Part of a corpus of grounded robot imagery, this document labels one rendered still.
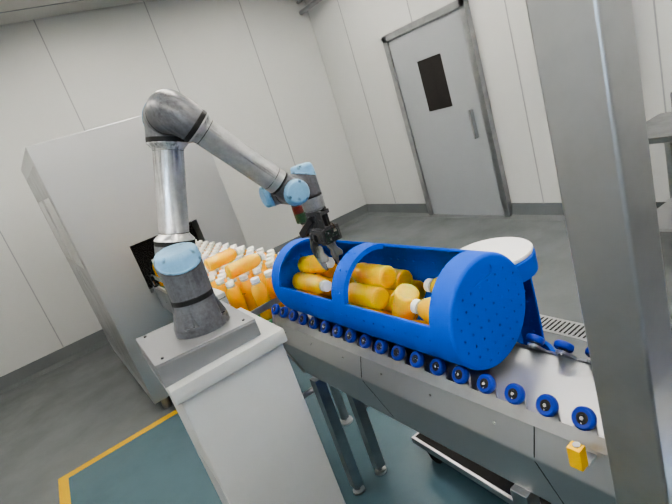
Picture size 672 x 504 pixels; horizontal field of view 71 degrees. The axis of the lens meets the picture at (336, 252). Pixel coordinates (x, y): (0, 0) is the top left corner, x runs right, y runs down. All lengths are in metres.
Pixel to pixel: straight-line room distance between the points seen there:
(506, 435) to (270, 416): 0.60
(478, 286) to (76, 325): 5.30
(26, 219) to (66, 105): 1.28
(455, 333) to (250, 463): 0.66
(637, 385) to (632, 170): 0.22
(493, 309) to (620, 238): 0.72
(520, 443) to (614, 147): 0.82
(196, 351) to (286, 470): 0.44
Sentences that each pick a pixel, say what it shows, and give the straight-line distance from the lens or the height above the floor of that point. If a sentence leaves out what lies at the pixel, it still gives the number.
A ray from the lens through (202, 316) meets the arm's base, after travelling 1.30.
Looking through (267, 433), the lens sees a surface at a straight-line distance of 1.38.
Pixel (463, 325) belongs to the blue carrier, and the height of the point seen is 1.11.
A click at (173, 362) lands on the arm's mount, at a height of 1.20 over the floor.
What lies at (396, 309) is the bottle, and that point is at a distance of 1.31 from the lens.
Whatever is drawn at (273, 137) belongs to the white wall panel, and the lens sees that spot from 6.54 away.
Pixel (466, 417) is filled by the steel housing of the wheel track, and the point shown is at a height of 0.86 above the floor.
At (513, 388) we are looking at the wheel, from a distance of 1.13.
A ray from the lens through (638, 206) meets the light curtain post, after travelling 0.51.
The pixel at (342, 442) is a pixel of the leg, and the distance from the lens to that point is 2.23.
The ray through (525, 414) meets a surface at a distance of 1.14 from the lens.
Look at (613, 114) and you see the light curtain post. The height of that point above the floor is 1.57.
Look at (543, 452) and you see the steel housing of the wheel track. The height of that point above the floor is 0.86.
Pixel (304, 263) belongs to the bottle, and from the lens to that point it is 1.72.
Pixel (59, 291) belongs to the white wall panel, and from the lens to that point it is 5.96.
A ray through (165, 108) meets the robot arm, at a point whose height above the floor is 1.77.
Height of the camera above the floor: 1.65
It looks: 16 degrees down
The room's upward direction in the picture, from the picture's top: 19 degrees counter-clockwise
